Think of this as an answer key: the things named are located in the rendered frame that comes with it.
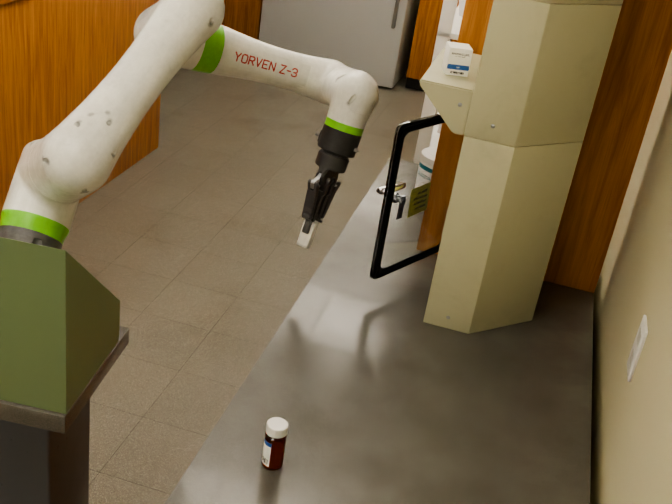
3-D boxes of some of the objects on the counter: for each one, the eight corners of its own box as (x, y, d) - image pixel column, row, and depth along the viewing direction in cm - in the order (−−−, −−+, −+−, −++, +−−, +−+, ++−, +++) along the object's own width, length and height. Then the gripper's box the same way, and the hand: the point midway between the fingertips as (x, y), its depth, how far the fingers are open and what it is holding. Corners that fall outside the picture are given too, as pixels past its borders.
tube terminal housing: (536, 287, 232) (620, -9, 197) (527, 350, 204) (623, 18, 169) (444, 264, 237) (509, -30, 201) (422, 322, 209) (494, -7, 173)
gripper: (333, 147, 213) (302, 238, 219) (308, 146, 201) (276, 242, 207) (360, 159, 210) (327, 250, 216) (336, 158, 199) (302, 254, 204)
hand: (307, 232), depth 211 cm, fingers closed
